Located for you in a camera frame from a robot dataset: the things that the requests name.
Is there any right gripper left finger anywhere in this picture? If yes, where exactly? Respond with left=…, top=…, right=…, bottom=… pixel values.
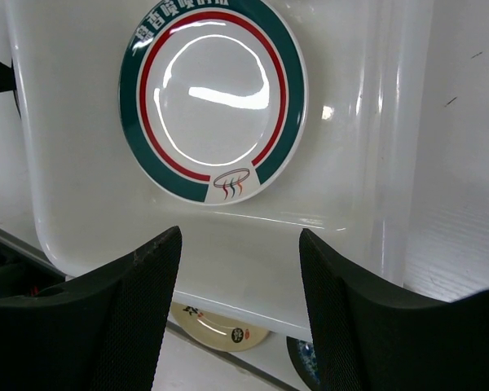
left=0, top=226, right=183, bottom=390

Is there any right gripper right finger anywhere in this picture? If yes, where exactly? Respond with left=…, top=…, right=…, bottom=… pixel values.
left=299, top=229, right=489, bottom=390

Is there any green red striped white plate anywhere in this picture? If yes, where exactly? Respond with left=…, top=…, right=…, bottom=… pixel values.
left=118, top=1, right=308, bottom=206

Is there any cream patterned plate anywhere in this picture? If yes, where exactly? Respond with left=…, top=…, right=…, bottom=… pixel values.
left=170, top=302, right=270, bottom=353

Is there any blue patterned plate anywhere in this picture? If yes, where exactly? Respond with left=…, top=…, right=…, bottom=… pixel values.
left=286, top=336, right=319, bottom=390

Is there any clear plastic bin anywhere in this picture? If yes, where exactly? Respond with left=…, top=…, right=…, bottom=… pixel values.
left=6, top=1, right=433, bottom=338

